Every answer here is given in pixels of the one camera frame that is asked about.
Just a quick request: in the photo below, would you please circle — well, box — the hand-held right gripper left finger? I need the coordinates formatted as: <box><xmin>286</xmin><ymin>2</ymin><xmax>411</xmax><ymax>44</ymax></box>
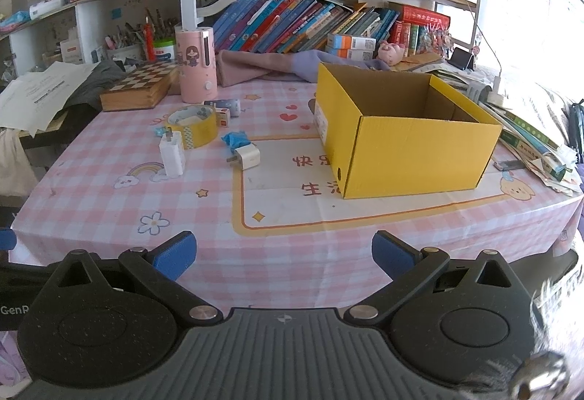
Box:
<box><xmin>48</xmin><ymin>231</ymin><xmax>224</xmax><ymax>328</ymax></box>

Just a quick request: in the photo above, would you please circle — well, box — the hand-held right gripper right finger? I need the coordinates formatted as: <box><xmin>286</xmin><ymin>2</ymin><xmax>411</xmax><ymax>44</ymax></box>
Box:
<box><xmin>342</xmin><ymin>230</ymin><xmax>526</xmax><ymax>328</ymax></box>

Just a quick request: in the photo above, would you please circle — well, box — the tall white power adapter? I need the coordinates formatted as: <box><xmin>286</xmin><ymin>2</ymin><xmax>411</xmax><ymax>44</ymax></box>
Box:
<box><xmin>158</xmin><ymin>132</ymin><xmax>187</xmax><ymax>178</ymax></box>

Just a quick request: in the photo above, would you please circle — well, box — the yellow cardboard box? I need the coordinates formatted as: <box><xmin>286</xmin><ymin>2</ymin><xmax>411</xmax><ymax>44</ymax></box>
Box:
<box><xmin>314</xmin><ymin>62</ymin><xmax>504</xmax><ymax>200</ymax></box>

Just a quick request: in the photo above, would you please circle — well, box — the yellow tape roll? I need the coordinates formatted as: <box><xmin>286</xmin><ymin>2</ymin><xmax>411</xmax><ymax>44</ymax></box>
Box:
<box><xmin>166</xmin><ymin>104</ymin><xmax>218</xmax><ymax>149</ymax></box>

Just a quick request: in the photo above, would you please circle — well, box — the blue zip bag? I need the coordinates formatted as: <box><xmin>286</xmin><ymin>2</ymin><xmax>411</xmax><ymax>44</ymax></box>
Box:
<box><xmin>221</xmin><ymin>132</ymin><xmax>250</xmax><ymax>152</ymax></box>

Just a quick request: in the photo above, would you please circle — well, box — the pink checked tablecloth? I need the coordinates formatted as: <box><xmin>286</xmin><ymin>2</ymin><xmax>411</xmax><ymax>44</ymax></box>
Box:
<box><xmin>9</xmin><ymin>78</ymin><xmax>584</xmax><ymax>310</ymax></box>

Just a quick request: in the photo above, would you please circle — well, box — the cream hanging cloth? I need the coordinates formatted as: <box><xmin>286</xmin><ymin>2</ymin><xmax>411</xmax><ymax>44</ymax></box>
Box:
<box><xmin>0</xmin><ymin>128</ymin><xmax>40</xmax><ymax>198</ymax></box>

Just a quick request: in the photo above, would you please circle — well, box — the small white power adapter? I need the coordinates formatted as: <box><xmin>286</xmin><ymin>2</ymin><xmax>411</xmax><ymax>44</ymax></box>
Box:
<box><xmin>227</xmin><ymin>143</ymin><xmax>262</xmax><ymax>171</ymax></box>

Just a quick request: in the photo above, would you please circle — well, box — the stack of white papers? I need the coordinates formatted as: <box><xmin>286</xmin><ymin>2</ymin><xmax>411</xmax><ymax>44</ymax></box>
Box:
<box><xmin>0</xmin><ymin>61</ymin><xmax>99</xmax><ymax>137</ymax></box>

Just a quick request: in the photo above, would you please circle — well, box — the wooden chessboard box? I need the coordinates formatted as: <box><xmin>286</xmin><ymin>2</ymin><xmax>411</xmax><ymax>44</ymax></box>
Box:
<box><xmin>99</xmin><ymin>61</ymin><xmax>180</xmax><ymax>112</ymax></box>

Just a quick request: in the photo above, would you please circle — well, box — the grey fur pompom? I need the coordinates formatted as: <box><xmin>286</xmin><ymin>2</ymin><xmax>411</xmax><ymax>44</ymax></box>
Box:
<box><xmin>511</xmin><ymin>240</ymin><xmax>584</xmax><ymax>400</ymax></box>

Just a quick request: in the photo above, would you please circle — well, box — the pile of magazines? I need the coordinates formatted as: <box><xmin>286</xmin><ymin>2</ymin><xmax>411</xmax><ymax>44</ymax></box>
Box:
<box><xmin>426</xmin><ymin>66</ymin><xmax>584</xmax><ymax>196</ymax></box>

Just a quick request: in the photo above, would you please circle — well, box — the pink cartoon humidifier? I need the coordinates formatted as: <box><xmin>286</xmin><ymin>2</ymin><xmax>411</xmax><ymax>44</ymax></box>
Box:
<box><xmin>176</xmin><ymin>26</ymin><xmax>218</xmax><ymax>104</ymax></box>

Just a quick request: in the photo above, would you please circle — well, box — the dark grey cloth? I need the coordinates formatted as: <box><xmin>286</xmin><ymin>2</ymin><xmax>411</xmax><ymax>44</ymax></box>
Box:
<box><xmin>61</xmin><ymin>59</ymin><xmax>138</xmax><ymax>111</ymax></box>

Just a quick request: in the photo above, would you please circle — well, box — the white box red label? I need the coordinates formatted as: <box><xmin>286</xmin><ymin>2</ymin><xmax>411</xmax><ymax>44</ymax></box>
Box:
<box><xmin>59</xmin><ymin>39</ymin><xmax>85</xmax><ymax>65</ymax></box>

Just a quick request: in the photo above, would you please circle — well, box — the pink pig plush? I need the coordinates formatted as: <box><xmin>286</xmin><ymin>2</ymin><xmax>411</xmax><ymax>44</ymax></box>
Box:
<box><xmin>376</xmin><ymin>41</ymin><xmax>407</xmax><ymax>65</ymax></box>

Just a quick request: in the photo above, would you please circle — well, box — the orange blue white carton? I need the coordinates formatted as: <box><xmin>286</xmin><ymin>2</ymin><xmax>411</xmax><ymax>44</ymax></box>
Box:
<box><xmin>338</xmin><ymin>47</ymin><xmax>375</xmax><ymax>62</ymax></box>
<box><xmin>327</xmin><ymin>34</ymin><xmax>376</xmax><ymax>50</ymax></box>

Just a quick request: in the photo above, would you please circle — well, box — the white jar green lid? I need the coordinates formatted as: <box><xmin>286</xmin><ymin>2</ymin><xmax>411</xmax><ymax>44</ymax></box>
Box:
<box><xmin>153</xmin><ymin>37</ymin><xmax>178</xmax><ymax>62</ymax></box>

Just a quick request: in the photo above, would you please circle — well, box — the small black stand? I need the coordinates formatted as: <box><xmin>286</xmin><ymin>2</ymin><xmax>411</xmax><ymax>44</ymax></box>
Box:
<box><xmin>448</xmin><ymin>47</ymin><xmax>476</xmax><ymax>71</ymax></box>

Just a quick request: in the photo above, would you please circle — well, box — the mauve lavender cloth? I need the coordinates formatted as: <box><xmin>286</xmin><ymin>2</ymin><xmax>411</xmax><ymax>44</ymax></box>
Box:
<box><xmin>215</xmin><ymin>49</ymin><xmax>389</xmax><ymax>87</ymax></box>

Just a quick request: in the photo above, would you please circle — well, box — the white pot of brushes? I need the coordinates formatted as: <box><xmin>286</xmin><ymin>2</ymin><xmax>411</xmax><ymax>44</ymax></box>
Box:
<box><xmin>105</xmin><ymin>7</ymin><xmax>181</xmax><ymax>62</ymax></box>

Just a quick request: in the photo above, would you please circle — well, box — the colourful candy bouquet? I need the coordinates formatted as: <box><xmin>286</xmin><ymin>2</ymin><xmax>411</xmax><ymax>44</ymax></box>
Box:
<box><xmin>417</xmin><ymin>26</ymin><xmax>453</xmax><ymax>58</ymax></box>

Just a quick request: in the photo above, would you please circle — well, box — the red candle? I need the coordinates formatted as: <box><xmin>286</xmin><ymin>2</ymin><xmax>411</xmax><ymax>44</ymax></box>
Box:
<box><xmin>143</xmin><ymin>16</ymin><xmax>157</xmax><ymax>62</ymax></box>

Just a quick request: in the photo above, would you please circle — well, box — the blue tissue pack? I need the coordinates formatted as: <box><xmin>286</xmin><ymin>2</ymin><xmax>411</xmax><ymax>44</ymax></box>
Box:
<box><xmin>0</xmin><ymin>9</ymin><xmax>31</xmax><ymax>29</ymax></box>

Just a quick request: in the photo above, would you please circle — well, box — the white curved shelf unit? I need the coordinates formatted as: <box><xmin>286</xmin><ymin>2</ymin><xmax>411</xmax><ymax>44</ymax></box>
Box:
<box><xmin>0</xmin><ymin>0</ymin><xmax>182</xmax><ymax>76</ymax></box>

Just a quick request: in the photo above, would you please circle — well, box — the red boxed book set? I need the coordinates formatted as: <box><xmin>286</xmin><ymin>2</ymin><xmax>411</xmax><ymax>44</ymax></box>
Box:
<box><xmin>390</xmin><ymin>5</ymin><xmax>452</xmax><ymax>56</ymax></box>

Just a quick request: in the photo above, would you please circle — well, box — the white tissue pack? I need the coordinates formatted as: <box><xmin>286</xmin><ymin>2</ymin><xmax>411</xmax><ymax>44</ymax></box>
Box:
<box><xmin>30</xmin><ymin>0</ymin><xmax>65</xmax><ymax>20</ymax></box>

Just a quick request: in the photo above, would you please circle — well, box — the row of slanted colourful books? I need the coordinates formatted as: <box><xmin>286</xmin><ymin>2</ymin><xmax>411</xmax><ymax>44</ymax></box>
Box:
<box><xmin>212</xmin><ymin>0</ymin><xmax>402</xmax><ymax>55</ymax></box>

